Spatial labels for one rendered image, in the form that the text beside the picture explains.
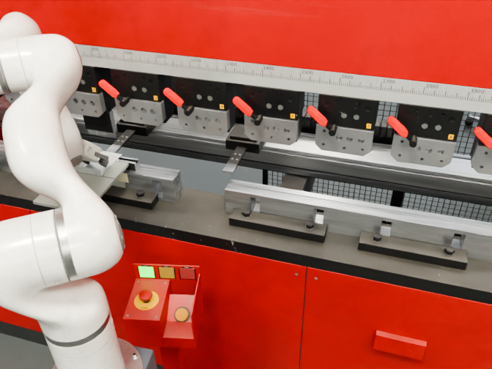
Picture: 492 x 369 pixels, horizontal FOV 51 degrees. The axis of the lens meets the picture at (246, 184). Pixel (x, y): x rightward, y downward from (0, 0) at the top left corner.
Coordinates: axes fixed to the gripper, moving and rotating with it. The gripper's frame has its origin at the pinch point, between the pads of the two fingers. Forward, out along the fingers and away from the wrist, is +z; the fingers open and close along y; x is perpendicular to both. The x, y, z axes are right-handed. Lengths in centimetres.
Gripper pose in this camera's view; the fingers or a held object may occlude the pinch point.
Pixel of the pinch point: (95, 159)
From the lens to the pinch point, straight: 171.9
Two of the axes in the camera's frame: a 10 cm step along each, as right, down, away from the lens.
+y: -9.6, -1.6, 2.4
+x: -2.2, 9.6, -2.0
